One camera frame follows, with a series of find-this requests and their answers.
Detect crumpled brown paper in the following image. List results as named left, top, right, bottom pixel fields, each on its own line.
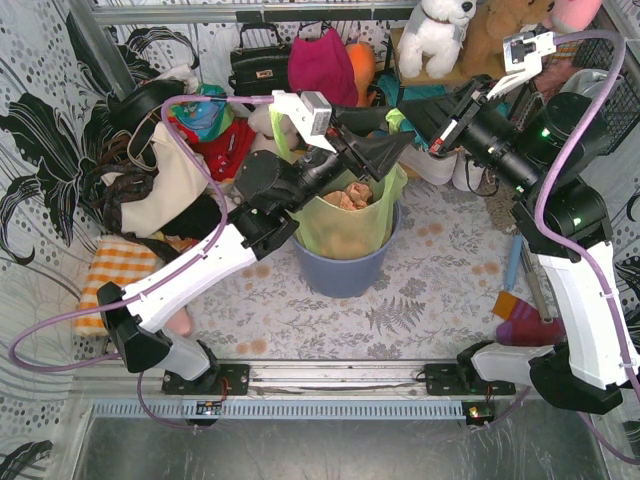
left=323, top=182, right=373, bottom=211

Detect white plush dog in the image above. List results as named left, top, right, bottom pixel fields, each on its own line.
left=397, top=0, right=476, bottom=79

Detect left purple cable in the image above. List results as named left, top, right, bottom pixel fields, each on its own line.
left=8, top=94, right=281, bottom=431

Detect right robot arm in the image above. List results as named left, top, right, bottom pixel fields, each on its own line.
left=399, top=76, right=639, bottom=415

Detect blue trash bin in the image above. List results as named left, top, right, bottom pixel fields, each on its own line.
left=290, top=202, right=402, bottom=299

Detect orange checkered towel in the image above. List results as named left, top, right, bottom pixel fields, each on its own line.
left=77, top=235, right=161, bottom=310

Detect magenta fabric bag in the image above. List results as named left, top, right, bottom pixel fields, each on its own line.
left=288, top=27, right=358, bottom=107

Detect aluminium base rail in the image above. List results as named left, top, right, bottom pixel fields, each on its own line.
left=72, top=360, right=525, bottom=425

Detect silver foil bag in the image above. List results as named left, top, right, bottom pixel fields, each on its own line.
left=561, top=69, right=608, bottom=100

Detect red clothing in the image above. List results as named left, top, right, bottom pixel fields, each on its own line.
left=191, top=118, right=256, bottom=182

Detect teal folded cloth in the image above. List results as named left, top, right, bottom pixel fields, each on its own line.
left=377, top=73, right=451, bottom=151

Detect black leather handbag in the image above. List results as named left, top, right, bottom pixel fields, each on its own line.
left=228, top=23, right=291, bottom=97

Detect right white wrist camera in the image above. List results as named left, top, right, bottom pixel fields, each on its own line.
left=487, top=31, right=556, bottom=100

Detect colourful patterned cloth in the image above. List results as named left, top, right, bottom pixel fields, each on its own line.
left=168, top=101, right=234, bottom=144

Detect green plastic trash bag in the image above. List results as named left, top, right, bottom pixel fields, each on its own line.
left=268, top=104, right=409, bottom=261

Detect wooden metal shelf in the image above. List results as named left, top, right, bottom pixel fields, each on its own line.
left=381, top=26, right=534, bottom=111

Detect black round hat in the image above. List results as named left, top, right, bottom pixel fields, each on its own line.
left=108, top=79, right=186, bottom=131

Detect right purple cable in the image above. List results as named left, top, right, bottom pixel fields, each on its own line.
left=464, top=29, right=640, bottom=466

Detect cream canvas tote bag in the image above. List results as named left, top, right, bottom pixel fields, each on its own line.
left=102, top=122, right=209, bottom=238

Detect black wire basket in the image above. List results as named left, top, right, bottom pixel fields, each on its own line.
left=529, top=38, right=639, bottom=155

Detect pink plush toy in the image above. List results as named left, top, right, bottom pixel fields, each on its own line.
left=542, top=0, right=602, bottom=34

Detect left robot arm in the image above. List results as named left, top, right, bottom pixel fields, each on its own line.
left=97, top=91, right=413, bottom=390

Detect cream plush lamb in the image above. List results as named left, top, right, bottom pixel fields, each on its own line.
left=248, top=105, right=299, bottom=163

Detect pink cylindrical pouch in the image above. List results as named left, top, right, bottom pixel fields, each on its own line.
left=165, top=307, right=194, bottom=337

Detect brown teddy bear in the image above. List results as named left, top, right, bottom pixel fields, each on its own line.
left=460, top=0, right=555, bottom=76

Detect orange plush toy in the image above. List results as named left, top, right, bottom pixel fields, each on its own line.
left=346, top=42, right=376, bottom=107

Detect purple orange sock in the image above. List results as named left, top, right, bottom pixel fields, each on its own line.
left=492, top=291, right=566, bottom=347

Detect purple cable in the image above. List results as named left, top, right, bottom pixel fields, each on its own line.
left=464, top=29, right=640, bottom=466
left=8, top=94, right=281, bottom=431

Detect black cloth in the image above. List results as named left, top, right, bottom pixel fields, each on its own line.
left=160, top=194, right=221, bottom=240

